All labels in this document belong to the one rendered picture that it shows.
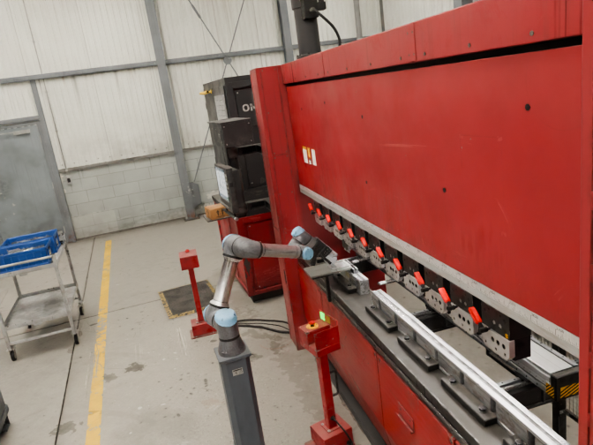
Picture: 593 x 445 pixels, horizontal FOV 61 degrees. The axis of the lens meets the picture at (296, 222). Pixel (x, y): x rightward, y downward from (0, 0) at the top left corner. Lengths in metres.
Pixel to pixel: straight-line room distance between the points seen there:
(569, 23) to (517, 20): 0.18
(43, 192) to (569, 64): 9.09
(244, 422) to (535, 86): 2.32
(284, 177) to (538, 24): 2.77
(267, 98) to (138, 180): 6.14
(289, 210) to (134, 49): 6.27
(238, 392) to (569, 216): 2.06
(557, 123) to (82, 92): 8.81
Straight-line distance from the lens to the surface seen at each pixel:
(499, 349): 1.88
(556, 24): 1.41
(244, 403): 3.02
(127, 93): 9.65
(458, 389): 2.20
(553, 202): 1.49
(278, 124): 3.89
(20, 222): 9.96
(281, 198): 3.95
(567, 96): 1.41
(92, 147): 9.69
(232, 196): 4.00
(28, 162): 9.78
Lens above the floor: 2.14
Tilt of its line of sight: 15 degrees down
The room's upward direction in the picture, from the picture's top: 8 degrees counter-clockwise
